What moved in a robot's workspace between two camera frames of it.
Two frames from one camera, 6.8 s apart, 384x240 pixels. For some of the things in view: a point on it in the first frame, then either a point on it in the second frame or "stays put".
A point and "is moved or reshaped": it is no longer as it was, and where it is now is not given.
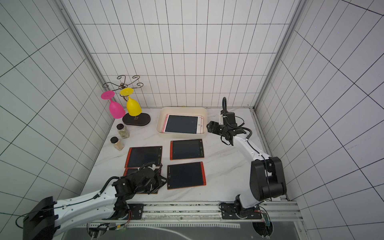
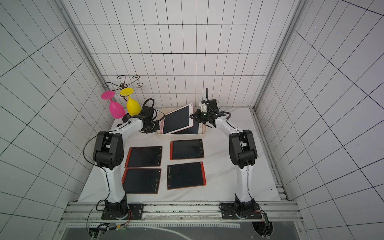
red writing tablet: [186, 149] stays put
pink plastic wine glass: [116, 111] stays put
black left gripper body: [153, 186] -> [153, 127]
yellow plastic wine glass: [133, 108] stays put
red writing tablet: [184, 175] stays put
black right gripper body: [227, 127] -> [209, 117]
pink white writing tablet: [185, 124] is moved or reshaped
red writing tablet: [138, 156] stays put
